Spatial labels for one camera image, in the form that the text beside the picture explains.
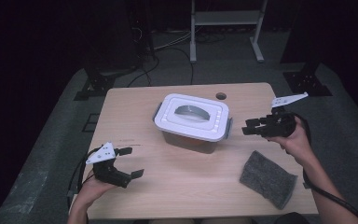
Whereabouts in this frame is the black floor cable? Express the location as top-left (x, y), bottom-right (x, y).
top-left (127, 46), bottom-right (196, 89)

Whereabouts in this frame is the person's left hand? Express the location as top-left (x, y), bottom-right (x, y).
top-left (74, 176), bottom-right (119, 216)

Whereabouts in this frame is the black office chair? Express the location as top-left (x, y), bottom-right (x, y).
top-left (273, 212), bottom-right (311, 224)

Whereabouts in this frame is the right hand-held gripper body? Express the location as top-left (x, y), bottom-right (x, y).
top-left (262, 91), bottom-right (310, 138)

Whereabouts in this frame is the black flat stand base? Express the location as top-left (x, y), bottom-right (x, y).
top-left (282, 62), bottom-right (334, 98)

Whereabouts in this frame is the black stand base with post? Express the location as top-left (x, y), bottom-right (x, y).
top-left (73, 65), bottom-right (138, 102)

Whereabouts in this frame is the person's right hand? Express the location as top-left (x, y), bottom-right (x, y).
top-left (267, 116), bottom-right (317, 168)

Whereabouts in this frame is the right hand-held gripper cable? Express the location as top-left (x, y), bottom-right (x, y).
top-left (292, 112), bottom-right (358, 224)

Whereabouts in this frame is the hand-held gripper cable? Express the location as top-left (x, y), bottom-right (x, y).
top-left (69, 147), bottom-right (103, 195)
top-left (292, 112), bottom-right (358, 224)

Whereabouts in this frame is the black tape square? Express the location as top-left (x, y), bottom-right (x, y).
top-left (81, 113), bottom-right (101, 133)

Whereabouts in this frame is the left hand-held gripper cable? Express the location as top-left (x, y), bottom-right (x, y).
top-left (69, 147), bottom-right (103, 195)

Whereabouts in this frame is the white floor cable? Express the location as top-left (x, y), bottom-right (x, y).
top-left (153, 30), bottom-right (194, 52)

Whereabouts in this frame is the grey translucent storage box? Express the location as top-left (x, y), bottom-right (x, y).
top-left (152, 102), bottom-right (234, 155)

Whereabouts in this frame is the grey fuzzy cloth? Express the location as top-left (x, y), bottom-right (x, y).
top-left (239, 150), bottom-right (299, 211)

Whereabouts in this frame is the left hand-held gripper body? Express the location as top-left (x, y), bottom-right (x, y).
top-left (85, 142), bottom-right (133, 189)

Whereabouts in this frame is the white metal stand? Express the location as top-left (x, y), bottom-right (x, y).
top-left (189, 0), bottom-right (269, 64)

